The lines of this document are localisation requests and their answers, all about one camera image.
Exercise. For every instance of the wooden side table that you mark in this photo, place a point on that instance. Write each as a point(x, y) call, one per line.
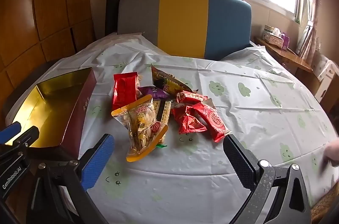
point(291, 57)

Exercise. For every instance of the long red snack packet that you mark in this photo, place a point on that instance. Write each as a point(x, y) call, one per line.
point(124, 89)

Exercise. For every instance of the yellow seed packet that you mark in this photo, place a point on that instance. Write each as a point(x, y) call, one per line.
point(140, 123)

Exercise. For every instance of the gold tin box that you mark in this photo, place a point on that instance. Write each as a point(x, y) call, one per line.
point(47, 112)

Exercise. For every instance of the purple box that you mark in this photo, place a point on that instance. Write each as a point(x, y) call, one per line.
point(285, 41)

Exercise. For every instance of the red packet with round print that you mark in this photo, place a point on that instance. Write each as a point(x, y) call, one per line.
point(212, 119)

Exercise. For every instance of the beige curtain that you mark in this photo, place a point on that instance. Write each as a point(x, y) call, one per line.
point(308, 36)

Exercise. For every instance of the wooden wardrobe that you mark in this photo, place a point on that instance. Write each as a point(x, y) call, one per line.
point(39, 1)

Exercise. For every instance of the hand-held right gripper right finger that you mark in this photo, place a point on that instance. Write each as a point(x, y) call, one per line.
point(238, 160)

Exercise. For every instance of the white snack packet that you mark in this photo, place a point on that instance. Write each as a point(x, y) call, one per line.
point(139, 83)

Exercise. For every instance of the grey yellow blue headboard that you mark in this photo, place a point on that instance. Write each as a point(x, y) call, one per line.
point(182, 22)

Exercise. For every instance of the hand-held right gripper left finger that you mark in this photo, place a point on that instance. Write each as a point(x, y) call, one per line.
point(98, 160)

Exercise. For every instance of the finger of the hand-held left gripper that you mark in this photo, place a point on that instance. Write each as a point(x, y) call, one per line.
point(10, 131)
point(23, 140)

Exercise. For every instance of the tissue box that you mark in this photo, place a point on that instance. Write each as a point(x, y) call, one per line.
point(271, 36)

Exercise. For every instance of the purple snack packet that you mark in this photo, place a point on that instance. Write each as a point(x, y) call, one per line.
point(155, 92)

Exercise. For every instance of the green print white tablecloth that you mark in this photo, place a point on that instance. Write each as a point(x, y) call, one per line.
point(264, 120)

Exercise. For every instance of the dark gold snack bag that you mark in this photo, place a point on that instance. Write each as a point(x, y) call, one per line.
point(172, 83)

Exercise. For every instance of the pale blurred object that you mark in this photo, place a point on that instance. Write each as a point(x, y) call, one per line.
point(333, 151)

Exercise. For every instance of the small red snack packet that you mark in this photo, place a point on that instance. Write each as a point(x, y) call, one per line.
point(189, 120)
point(192, 96)

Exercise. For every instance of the clear cracker packet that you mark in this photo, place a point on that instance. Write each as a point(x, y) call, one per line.
point(164, 110)

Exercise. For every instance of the brown patterned cloth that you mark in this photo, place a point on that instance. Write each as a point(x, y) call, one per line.
point(327, 208)

